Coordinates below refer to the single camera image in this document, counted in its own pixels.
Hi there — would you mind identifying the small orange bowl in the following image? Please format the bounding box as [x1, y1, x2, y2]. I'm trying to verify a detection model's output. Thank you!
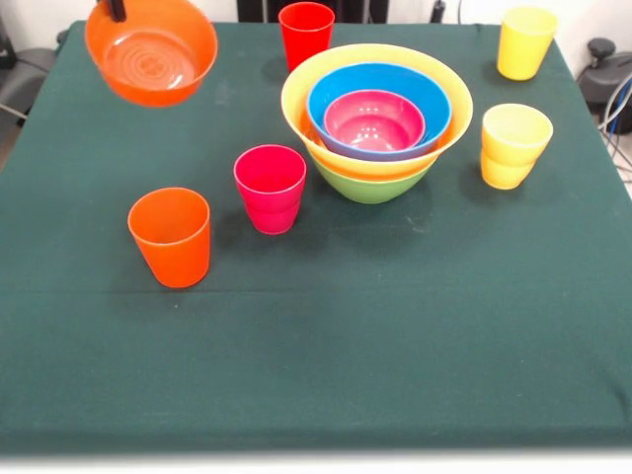
[84, 0, 219, 109]

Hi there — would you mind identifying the orange cup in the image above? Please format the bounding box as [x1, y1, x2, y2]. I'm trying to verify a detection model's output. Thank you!
[127, 187, 212, 289]

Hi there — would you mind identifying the blue bowl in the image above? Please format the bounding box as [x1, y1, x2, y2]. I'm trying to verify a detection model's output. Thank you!
[306, 62, 453, 162]

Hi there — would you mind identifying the pink bowl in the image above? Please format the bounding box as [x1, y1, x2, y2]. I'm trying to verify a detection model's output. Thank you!
[323, 89, 428, 152]

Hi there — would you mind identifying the large yellow-orange bowl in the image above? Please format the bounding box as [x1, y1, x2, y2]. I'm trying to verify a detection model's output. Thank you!
[280, 42, 474, 183]

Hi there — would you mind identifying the red cup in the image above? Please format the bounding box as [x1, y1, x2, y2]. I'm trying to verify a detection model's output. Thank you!
[277, 1, 336, 74]

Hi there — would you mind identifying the pink cup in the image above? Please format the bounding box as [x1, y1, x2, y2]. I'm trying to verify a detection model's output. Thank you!
[233, 144, 308, 236]

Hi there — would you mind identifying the green bowl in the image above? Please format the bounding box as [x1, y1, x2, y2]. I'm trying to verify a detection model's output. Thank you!
[311, 155, 435, 205]

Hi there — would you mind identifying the dark green table cloth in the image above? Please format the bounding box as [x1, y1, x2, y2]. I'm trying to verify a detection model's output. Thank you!
[0, 19, 632, 455]

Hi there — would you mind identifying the bright yellow cup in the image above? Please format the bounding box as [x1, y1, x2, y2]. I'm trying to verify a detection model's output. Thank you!
[496, 6, 560, 82]

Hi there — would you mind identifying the amber yellow cup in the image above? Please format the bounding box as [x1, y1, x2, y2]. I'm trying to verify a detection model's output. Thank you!
[481, 103, 555, 191]

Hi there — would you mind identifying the tangle of cables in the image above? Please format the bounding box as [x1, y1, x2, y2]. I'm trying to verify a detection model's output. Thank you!
[596, 73, 632, 184]

